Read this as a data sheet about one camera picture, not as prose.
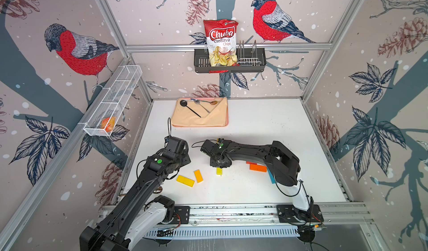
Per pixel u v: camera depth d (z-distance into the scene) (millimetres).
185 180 835
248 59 951
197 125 1074
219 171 875
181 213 732
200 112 1150
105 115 724
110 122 669
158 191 817
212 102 1175
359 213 755
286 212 733
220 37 820
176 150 597
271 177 580
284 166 505
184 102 1175
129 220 422
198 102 1180
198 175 861
